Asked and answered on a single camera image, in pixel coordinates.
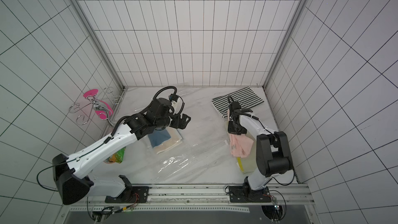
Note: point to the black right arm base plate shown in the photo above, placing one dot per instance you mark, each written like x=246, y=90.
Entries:
x=244, y=194

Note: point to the aluminium mounting rail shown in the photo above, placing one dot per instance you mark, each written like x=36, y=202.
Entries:
x=195, y=198

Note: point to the colourful snack packet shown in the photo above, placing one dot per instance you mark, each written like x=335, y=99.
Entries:
x=117, y=157

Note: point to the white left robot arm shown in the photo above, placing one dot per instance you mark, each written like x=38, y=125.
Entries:
x=71, y=173

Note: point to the blue and beige towel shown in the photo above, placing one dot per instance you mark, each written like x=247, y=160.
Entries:
x=164, y=140

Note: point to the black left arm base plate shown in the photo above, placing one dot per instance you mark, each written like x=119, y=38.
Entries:
x=131, y=194

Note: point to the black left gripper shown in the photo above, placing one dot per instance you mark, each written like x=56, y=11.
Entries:
x=183, y=123

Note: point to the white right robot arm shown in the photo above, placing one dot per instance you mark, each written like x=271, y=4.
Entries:
x=273, y=155

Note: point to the pink towel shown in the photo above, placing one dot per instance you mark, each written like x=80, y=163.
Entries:
x=240, y=145

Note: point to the pale yellow folded towel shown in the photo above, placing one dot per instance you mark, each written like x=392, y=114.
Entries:
x=248, y=164

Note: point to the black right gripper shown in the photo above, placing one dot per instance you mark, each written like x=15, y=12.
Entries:
x=233, y=111

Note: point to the green white striped towel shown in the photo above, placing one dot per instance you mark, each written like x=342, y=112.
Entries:
x=246, y=97

